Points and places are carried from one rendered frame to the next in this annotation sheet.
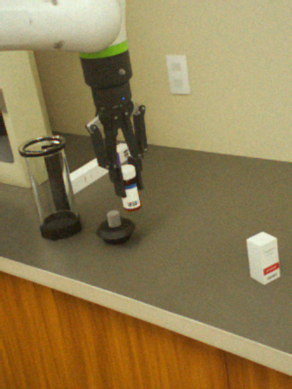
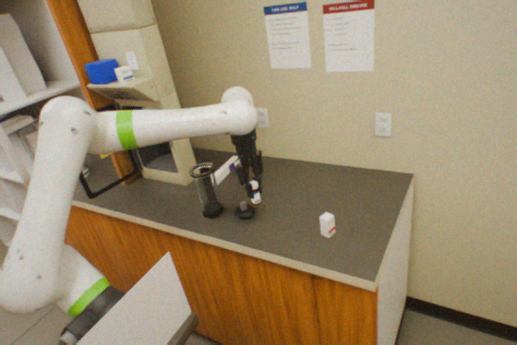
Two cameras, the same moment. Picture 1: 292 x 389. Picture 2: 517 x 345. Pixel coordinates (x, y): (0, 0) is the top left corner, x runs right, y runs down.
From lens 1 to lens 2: 0.27 m
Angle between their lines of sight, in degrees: 9
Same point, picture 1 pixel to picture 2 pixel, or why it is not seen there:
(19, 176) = (181, 180)
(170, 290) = (282, 244)
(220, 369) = (309, 280)
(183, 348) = (290, 272)
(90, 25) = (245, 124)
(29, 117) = (185, 148)
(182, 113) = (265, 137)
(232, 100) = (293, 131)
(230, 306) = (315, 252)
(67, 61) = not seen: hidden behind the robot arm
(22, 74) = not seen: hidden behind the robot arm
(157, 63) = not seen: hidden behind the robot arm
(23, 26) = (210, 126)
